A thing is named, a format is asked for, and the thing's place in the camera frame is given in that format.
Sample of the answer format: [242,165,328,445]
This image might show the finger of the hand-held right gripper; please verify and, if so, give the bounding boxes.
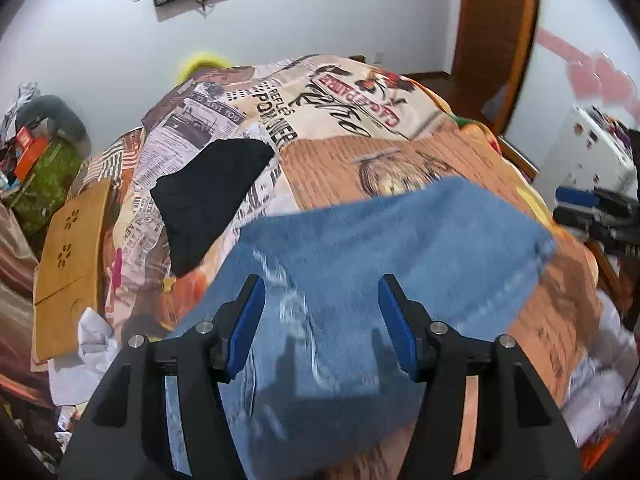
[552,207,598,228]
[554,186,603,209]

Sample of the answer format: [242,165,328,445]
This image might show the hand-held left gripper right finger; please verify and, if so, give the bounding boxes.
[377,274,586,480]

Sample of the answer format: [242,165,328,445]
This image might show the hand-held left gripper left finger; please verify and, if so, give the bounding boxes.
[60,275,267,480]

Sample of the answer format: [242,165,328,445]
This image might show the blue jeans pants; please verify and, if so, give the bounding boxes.
[165,176,557,480]

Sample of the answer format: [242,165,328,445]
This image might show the folded black pants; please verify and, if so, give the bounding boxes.
[150,138,276,278]

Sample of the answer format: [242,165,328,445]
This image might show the white cabinet with stickers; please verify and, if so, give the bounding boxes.
[540,105,640,201]

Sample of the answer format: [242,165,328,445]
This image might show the white heart-print sliding door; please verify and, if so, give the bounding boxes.
[500,0,640,161]

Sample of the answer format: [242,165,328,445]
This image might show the white papers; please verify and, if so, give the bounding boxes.
[49,307,122,406]

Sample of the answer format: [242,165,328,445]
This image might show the white cloth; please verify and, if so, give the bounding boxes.
[560,295,640,448]

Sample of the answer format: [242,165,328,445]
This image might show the wooden door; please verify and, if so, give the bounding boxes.
[452,0,543,136]

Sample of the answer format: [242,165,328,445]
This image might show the printed blanket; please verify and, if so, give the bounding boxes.
[80,54,608,480]

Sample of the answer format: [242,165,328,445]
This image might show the wooden lap desk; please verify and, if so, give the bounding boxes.
[32,177,112,363]

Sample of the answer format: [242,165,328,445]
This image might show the striped brown curtain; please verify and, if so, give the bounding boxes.
[0,200,56,401]

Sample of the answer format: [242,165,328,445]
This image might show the yellow headboard cushion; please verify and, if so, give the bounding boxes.
[175,51,234,82]

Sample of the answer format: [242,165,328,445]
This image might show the grey pillow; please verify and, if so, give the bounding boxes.
[32,95,93,157]

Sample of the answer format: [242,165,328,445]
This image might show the orange box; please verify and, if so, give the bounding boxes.
[14,127,52,181]

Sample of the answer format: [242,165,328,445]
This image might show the pile of clothes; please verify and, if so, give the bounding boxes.
[0,82,42,133]

